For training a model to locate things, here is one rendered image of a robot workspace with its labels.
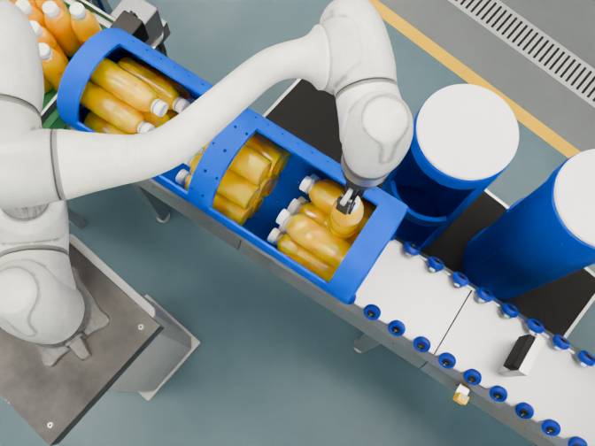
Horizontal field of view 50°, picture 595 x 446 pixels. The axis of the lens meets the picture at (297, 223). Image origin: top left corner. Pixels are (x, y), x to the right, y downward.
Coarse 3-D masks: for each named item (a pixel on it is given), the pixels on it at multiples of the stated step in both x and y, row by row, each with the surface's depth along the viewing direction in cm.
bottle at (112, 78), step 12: (108, 60) 159; (96, 72) 158; (108, 72) 157; (120, 72) 158; (108, 84) 158; (120, 84) 157; (132, 84) 157; (144, 84) 158; (120, 96) 158; (132, 96) 157; (144, 96) 156; (156, 96) 158; (144, 108) 158
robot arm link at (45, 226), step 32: (0, 0) 92; (0, 32) 89; (32, 32) 94; (0, 64) 87; (32, 64) 91; (32, 96) 90; (0, 224) 135; (32, 224) 135; (64, 224) 143; (0, 256) 140
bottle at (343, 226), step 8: (360, 200) 140; (360, 208) 138; (336, 216) 139; (344, 216) 138; (352, 216) 138; (360, 216) 139; (328, 224) 152; (336, 224) 143; (344, 224) 140; (352, 224) 140; (336, 232) 149; (344, 232) 147; (352, 232) 149
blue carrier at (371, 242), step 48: (96, 48) 155; (144, 48) 160; (192, 96) 174; (240, 144) 149; (288, 144) 152; (192, 192) 154; (288, 192) 174; (384, 192) 154; (384, 240) 144; (336, 288) 150
